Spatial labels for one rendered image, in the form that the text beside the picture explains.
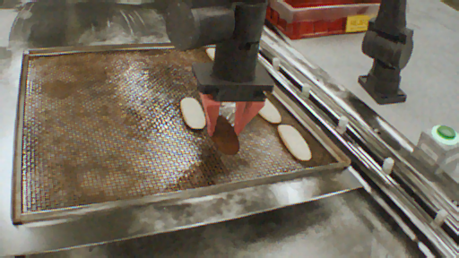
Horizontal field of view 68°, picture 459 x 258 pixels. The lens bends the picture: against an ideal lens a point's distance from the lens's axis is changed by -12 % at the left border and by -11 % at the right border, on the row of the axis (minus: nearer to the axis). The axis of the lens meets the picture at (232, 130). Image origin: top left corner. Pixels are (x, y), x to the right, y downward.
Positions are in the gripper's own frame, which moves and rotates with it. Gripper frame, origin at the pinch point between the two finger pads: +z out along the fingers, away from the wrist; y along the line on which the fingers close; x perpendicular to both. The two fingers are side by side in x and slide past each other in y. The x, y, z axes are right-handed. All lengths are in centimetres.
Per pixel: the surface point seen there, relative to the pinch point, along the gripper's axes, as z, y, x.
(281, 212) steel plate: 13.1, 10.1, -5.7
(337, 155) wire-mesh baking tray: 4.4, 19.7, -2.3
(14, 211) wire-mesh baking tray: 3.5, -28.7, -11.2
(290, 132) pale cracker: 3.5, 13.0, 3.6
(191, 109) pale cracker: 3.4, -2.7, 11.0
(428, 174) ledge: 4.9, 36.1, -8.8
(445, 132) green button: -0.6, 41.9, -3.8
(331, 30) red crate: 4, 51, 59
